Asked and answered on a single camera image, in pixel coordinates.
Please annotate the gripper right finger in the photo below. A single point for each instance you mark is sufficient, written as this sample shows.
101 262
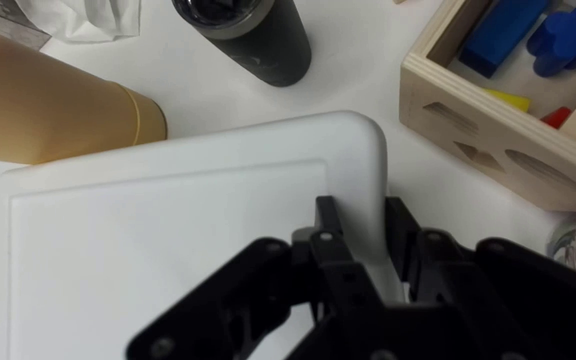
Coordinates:
493 295

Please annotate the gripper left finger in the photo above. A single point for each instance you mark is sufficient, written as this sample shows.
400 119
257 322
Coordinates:
268 295

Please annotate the white plastic lid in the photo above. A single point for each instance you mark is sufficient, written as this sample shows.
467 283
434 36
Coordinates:
168 240

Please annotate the tan cylindrical container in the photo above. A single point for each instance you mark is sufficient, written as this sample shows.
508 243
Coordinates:
43 105

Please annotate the wooden shape sorter box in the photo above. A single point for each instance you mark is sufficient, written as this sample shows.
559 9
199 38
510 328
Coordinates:
513 125

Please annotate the red block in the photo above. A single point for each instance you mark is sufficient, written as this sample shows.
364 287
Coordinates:
557 117

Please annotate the yellow block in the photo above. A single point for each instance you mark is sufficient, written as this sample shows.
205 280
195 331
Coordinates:
510 99

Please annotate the dark grey bottle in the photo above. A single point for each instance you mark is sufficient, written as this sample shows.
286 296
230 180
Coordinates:
258 40

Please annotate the blue rectangular block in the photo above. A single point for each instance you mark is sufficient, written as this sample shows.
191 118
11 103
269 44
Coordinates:
500 32

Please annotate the blue flower-shaped block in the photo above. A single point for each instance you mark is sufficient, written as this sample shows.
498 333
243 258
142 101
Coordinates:
565 40

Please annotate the white crumpled cloth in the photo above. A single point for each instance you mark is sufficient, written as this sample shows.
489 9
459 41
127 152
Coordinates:
85 17

